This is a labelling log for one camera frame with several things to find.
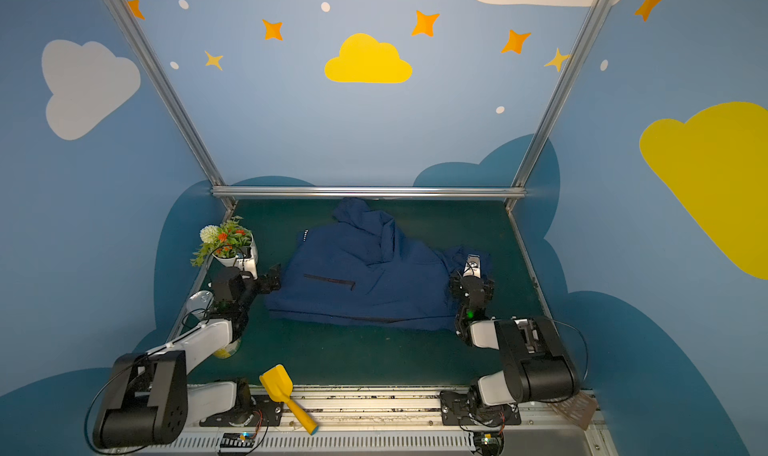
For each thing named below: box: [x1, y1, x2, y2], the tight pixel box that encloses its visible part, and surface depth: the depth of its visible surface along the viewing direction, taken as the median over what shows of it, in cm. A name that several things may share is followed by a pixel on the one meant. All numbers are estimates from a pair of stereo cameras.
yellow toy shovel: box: [259, 364, 319, 435], surface depth 78 cm
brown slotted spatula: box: [553, 392, 597, 431], surface depth 75 cm
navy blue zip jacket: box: [266, 198, 492, 331], surface depth 96 cm
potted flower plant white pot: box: [190, 216, 257, 267], surface depth 92 cm
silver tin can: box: [186, 290, 214, 319], surface depth 90 cm
